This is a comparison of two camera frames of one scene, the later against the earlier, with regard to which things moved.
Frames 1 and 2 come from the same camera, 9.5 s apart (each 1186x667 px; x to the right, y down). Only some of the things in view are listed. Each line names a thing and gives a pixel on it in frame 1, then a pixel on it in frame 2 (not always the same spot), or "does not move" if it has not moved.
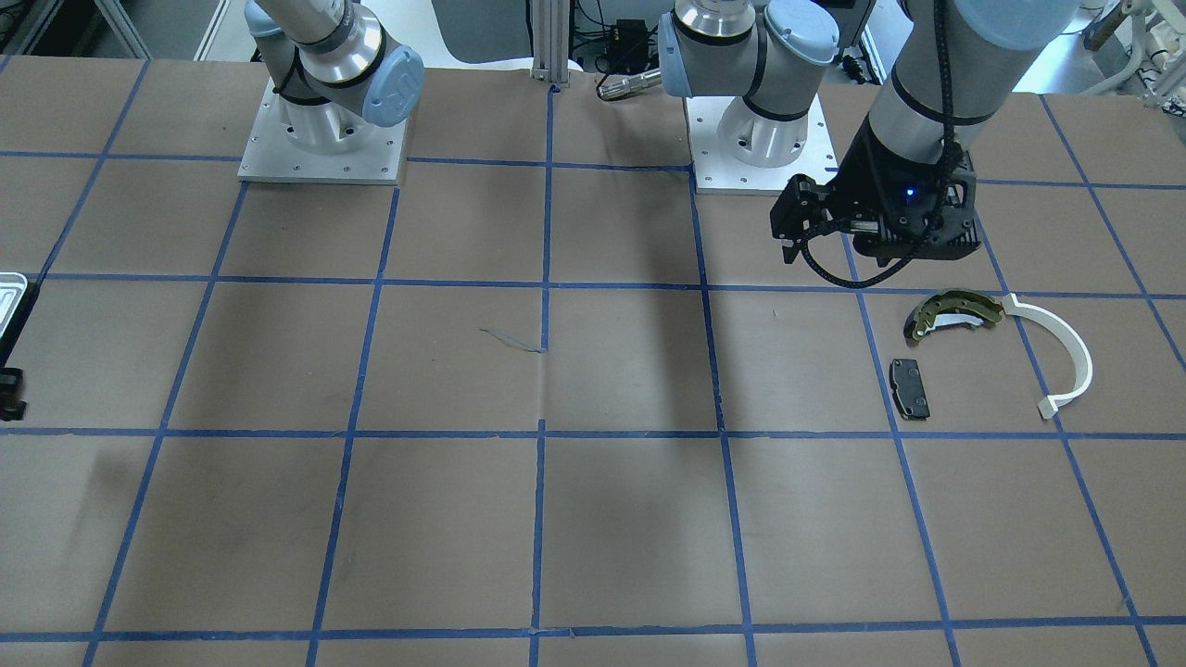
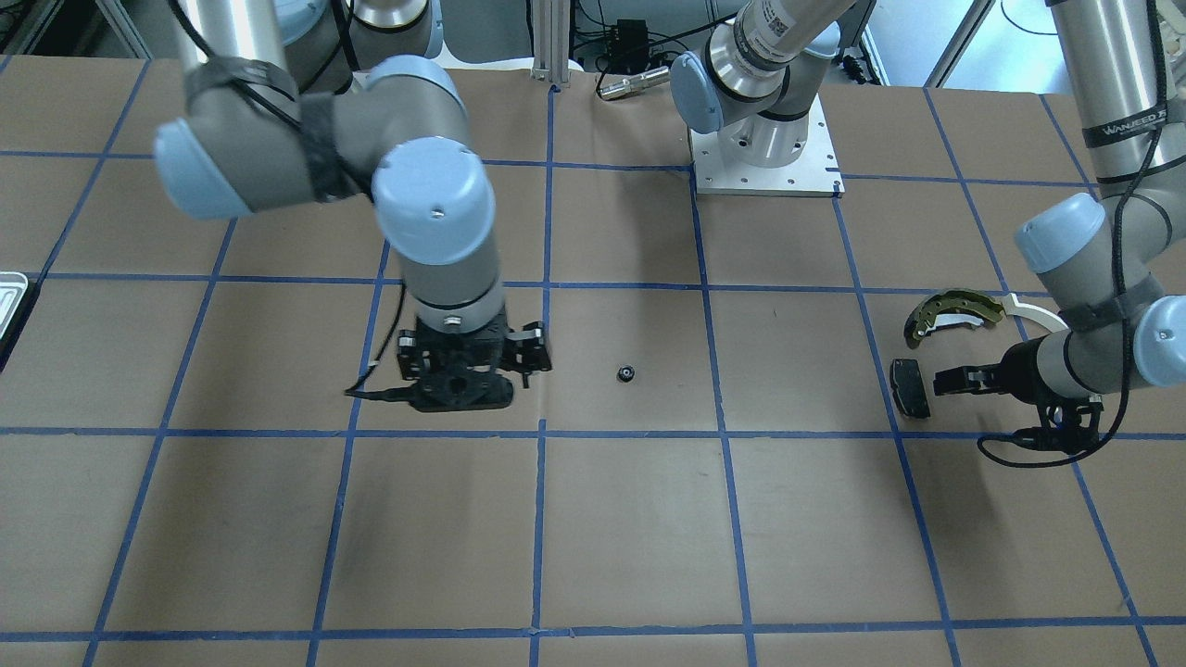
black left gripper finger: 790,252 to 955,379
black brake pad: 909,389 does not move
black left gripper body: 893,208 to 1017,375
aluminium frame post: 550,28 does not move
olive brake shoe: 952,308 does not move
